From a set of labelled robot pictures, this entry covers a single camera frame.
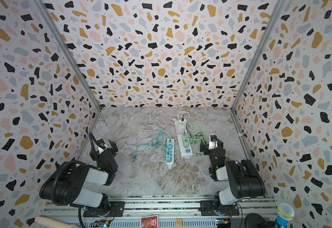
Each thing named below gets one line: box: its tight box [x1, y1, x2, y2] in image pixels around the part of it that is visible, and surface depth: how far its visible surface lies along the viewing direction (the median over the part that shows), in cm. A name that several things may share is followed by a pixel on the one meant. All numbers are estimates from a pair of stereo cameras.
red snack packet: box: [139, 215, 159, 228], surface depth 70 cm
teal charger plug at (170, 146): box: [167, 140, 174, 149], surface depth 94 cm
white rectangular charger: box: [177, 125, 185, 134], surface depth 105 cm
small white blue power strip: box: [165, 138, 175, 169], surface depth 92 cm
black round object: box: [244, 212, 269, 228], surface depth 73 cm
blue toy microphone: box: [275, 202, 295, 228], surface depth 53 cm
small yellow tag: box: [175, 218, 183, 227], surface depth 71 cm
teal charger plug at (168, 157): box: [166, 152, 171, 163], surface depth 87 cm
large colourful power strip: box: [174, 120, 194, 158], surface depth 99 cm
